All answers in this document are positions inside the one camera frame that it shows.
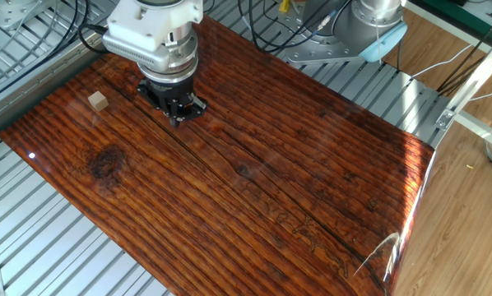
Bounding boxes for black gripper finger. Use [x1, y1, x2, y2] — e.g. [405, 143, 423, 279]
[174, 94, 209, 125]
[136, 79, 178, 127]

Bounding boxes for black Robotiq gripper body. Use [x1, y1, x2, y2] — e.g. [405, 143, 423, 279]
[145, 72, 197, 107]

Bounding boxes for small wooden cube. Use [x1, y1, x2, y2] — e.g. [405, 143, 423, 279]
[87, 90, 109, 113]

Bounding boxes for glossy wood grain table cover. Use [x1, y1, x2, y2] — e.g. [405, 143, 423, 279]
[0, 0, 436, 296]

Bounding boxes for silver perforated mounting plate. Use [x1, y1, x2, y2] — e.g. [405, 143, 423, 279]
[0, 0, 56, 32]

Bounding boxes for white zip tie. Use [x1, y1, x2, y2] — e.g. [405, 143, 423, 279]
[372, 20, 382, 70]

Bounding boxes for green topped desk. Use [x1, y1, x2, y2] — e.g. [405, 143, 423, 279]
[400, 0, 492, 67]

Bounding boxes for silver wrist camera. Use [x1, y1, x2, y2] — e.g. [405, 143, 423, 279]
[100, 30, 177, 76]

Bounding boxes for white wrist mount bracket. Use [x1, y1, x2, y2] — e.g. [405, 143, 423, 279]
[106, 0, 205, 53]

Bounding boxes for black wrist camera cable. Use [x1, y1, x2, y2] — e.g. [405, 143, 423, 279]
[76, 0, 109, 55]

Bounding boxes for black base cable bundle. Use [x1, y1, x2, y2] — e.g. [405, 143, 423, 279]
[236, 0, 354, 54]

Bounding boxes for grey aluminium rail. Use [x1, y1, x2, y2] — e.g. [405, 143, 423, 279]
[0, 35, 107, 143]

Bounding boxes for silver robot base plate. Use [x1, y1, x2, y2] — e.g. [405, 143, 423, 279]
[281, 0, 379, 66]

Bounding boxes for cable with silver plug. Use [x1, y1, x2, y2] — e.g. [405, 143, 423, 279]
[305, 8, 340, 33]

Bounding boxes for silver frame corner bracket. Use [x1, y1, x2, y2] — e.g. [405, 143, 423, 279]
[434, 108, 457, 132]

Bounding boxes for white cable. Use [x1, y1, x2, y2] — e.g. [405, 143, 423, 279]
[410, 44, 474, 79]
[469, 85, 492, 103]

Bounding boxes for black cables beside post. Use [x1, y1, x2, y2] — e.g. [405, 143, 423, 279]
[436, 10, 492, 96]

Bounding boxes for aluminium frame post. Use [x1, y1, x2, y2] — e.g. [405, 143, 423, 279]
[445, 27, 492, 120]

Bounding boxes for aluminium frame crossbar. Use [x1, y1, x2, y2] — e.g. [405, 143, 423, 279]
[453, 109, 492, 154]

